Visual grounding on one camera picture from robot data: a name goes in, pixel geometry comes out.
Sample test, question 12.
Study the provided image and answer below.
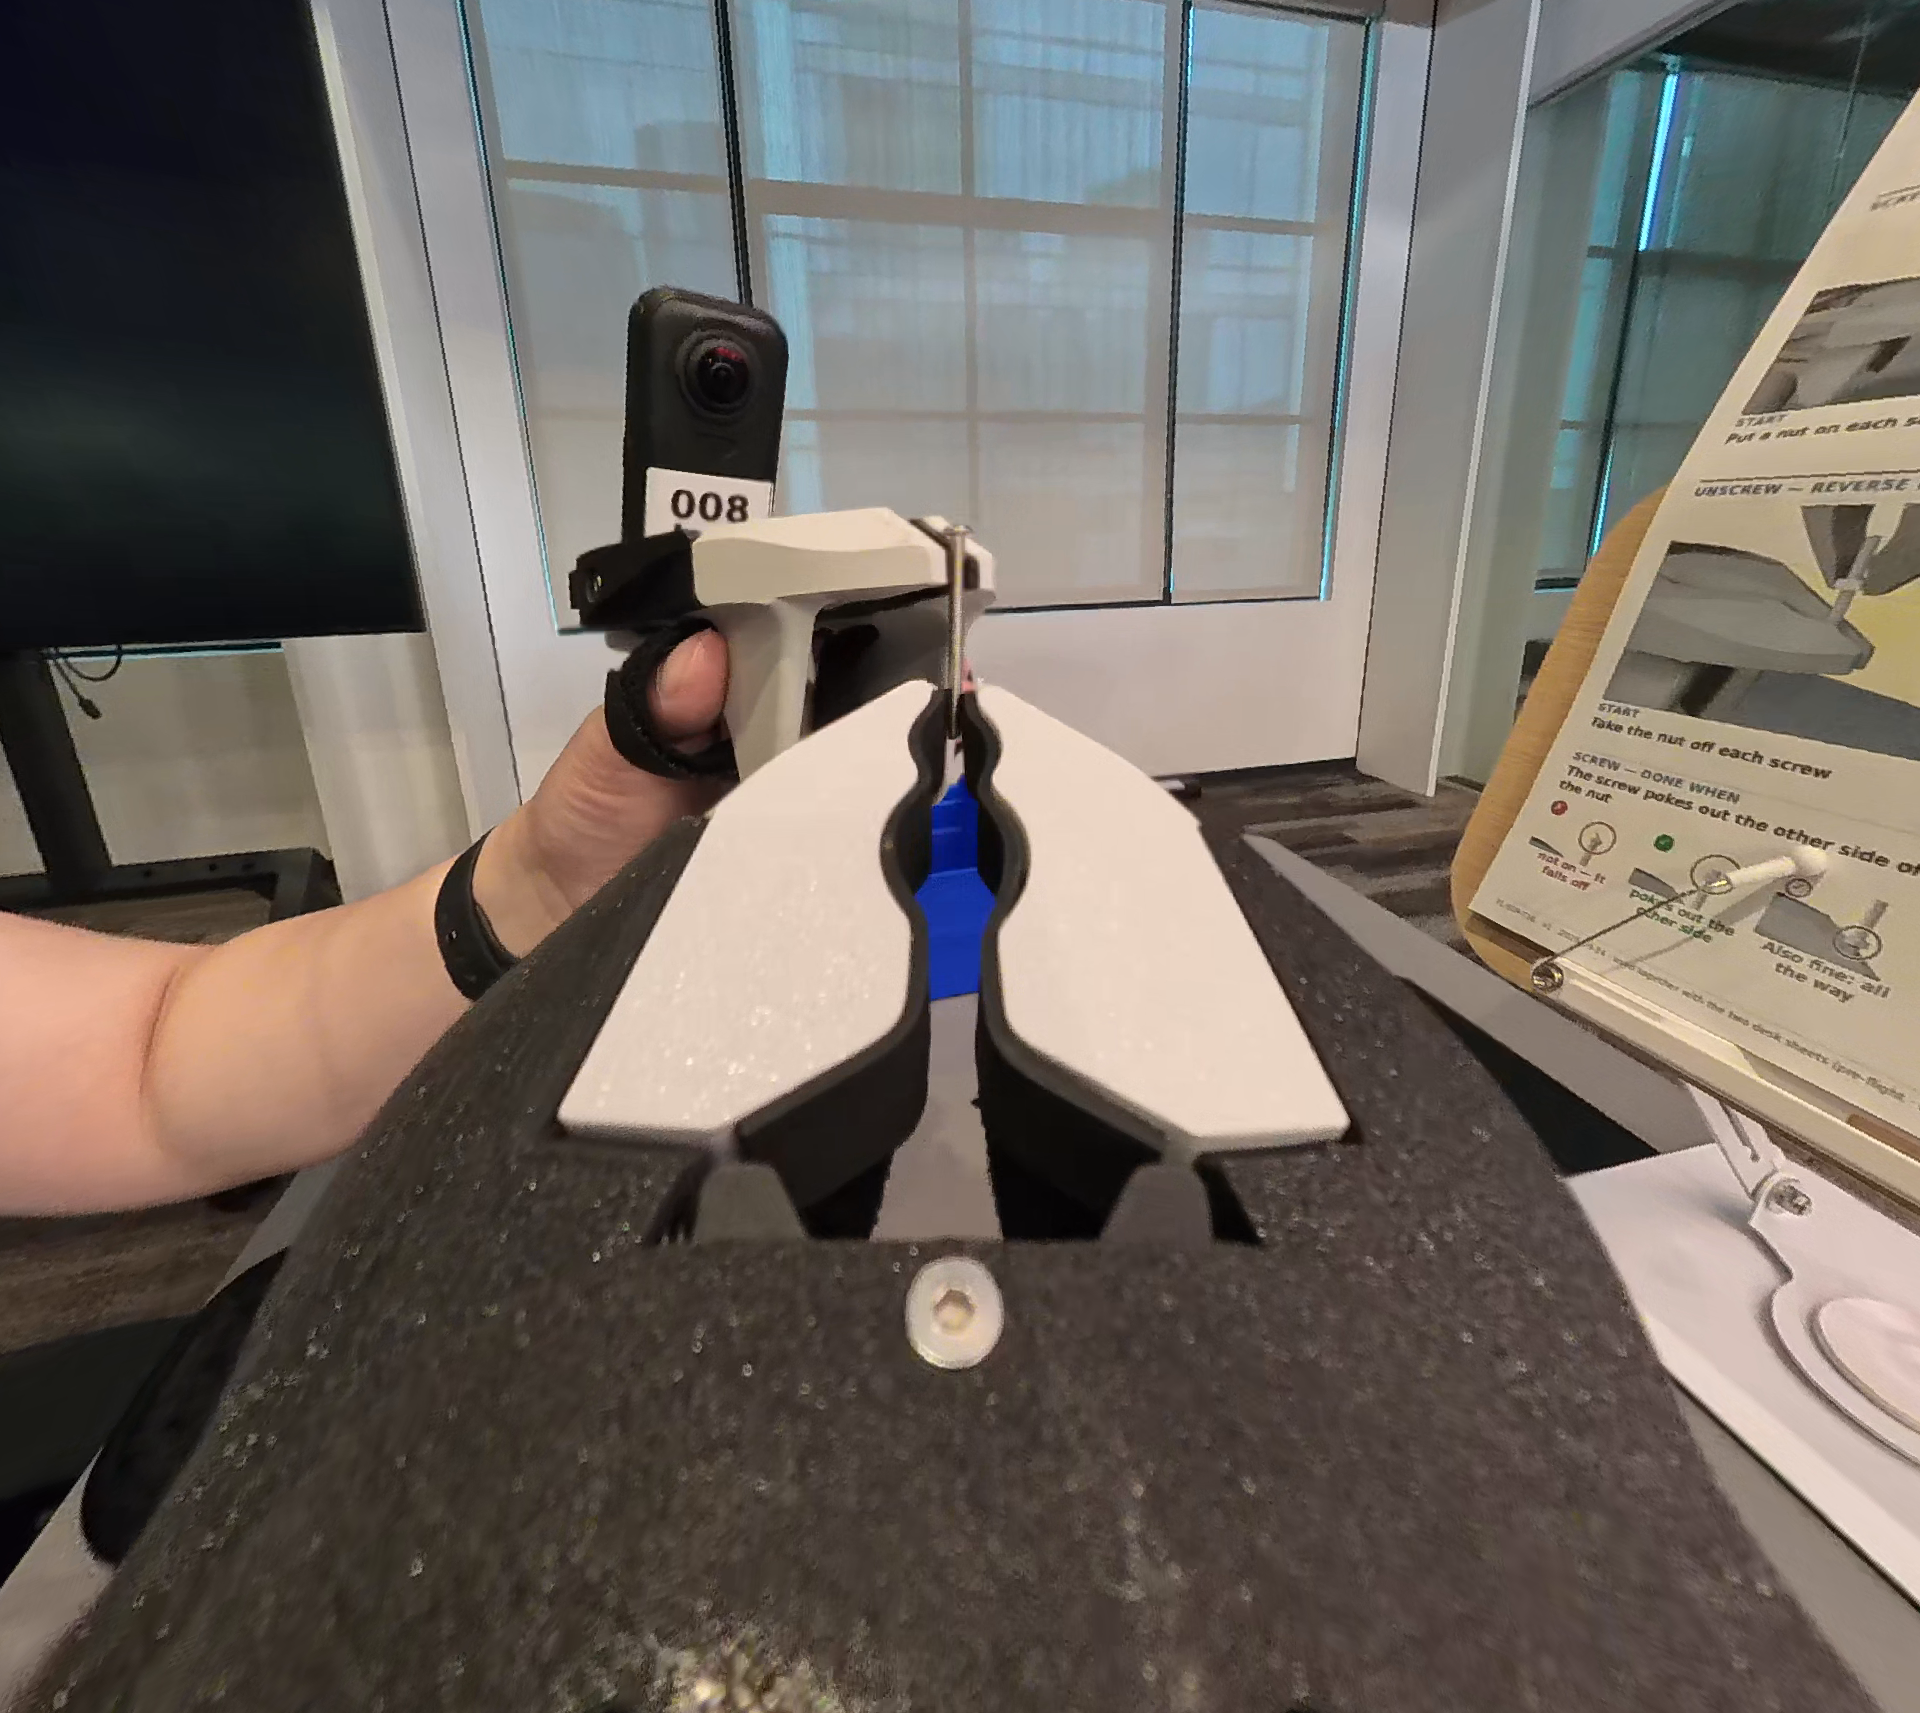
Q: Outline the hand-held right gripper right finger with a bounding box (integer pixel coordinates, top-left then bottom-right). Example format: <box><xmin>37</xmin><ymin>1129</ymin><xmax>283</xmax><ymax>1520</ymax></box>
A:
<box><xmin>964</xmin><ymin>685</ymin><xmax>1355</xmax><ymax>1172</ymax></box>

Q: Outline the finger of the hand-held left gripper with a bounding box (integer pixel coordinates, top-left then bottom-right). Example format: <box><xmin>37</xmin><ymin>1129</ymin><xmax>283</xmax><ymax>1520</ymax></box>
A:
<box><xmin>689</xmin><ymin>511</ymin><xmax>1004</xmax><ymax>620</ymax></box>

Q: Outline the black wristband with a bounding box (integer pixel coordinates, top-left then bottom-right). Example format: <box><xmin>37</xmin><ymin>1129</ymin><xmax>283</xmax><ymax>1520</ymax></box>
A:
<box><xmin>431</xmin><ymin>826</ymin><xmax>530</xmax><ymax>1006</ymax></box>

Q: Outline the black wrist rest pad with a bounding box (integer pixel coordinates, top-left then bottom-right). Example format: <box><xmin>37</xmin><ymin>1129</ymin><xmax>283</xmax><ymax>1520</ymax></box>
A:
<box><xmin>77</xmin><ymin>1286</ymin><xmax>293</xmax><ymax>1568</ymax></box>

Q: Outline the wooden backing board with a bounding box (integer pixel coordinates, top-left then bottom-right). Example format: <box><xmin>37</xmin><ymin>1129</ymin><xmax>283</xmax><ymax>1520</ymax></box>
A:
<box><xmin>1448</xmin><ymin>485</ymin><xmax>1677</xmax><ymax>995</ymax></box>

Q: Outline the grey desk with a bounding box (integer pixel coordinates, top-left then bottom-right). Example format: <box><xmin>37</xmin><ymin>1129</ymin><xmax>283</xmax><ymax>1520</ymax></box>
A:
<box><xmin>0</xmin><ymin>831</ymin><xmax>1920</xmax><ymax>1713</ymax></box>

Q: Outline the large black display screen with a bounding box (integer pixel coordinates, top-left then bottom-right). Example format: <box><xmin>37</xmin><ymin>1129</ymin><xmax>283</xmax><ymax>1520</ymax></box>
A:
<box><xmin>0</xmin><ymin>0</ymin><xmax>431</xmax><ymax>656</ymax></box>

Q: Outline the black display floor stand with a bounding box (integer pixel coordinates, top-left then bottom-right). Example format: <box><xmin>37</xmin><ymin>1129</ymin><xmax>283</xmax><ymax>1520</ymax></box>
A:
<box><xmin>0</xmin><ymin>648</ymin><xmax>344</xmax><ymax>921</ymax></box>

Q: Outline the glass window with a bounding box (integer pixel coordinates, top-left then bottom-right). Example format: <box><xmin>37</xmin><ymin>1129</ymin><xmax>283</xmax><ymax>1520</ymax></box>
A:
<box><xmin>442</xmin><ymin>0</ymin><xmax>1373</xmax><ymax>618</ymax></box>

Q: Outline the blue plastic bin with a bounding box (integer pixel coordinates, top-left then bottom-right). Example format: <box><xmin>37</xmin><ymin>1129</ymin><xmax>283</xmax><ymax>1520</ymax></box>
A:
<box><xmin>923</xmin><ymin>777</ymin><xmax>1004</xmax><ymax>1006</ymax></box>

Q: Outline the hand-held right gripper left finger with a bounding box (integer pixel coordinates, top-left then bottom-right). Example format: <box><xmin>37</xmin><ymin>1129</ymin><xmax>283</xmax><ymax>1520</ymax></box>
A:
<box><xmin>552</xmin><ymin>675</ymin><xmax>944</xmax><ymax>1172</ymax></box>

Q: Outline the printed instruction sheet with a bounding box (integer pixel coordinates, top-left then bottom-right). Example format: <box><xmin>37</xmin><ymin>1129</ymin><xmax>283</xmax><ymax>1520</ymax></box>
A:
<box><xmin>1463</xmin><ymin>92</ymin><xmax>1920</xmax><ymax>1212</ymax></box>

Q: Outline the person's left hand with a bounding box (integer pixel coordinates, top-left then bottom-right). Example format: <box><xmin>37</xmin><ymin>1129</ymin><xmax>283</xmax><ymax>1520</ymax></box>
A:
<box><xmin>499</xmin><ymin>631</ymin><xmax>744</xmax><ymax>950</ymax></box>

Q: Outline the person's left forearm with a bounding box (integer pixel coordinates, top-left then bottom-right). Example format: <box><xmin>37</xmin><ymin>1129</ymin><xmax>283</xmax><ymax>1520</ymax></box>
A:
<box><xmin>0</xmin><ymin>852</ymin><xmax>499</xmax><ymax>1218</ymax></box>

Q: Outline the white stand base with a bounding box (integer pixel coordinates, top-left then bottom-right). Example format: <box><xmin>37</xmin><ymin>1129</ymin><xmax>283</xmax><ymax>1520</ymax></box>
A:
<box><xmin>1562</xmin><ymin>1083</ymin><xmax>1920</xmax><ymax>1677</ymax></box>

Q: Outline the thin metal screw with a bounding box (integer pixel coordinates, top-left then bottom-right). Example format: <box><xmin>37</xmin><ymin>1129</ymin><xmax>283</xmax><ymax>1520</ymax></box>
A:
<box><xmin>937</xmin><ymin>519</ymin><xmax>977</xmax><ymax>742</ymax></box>

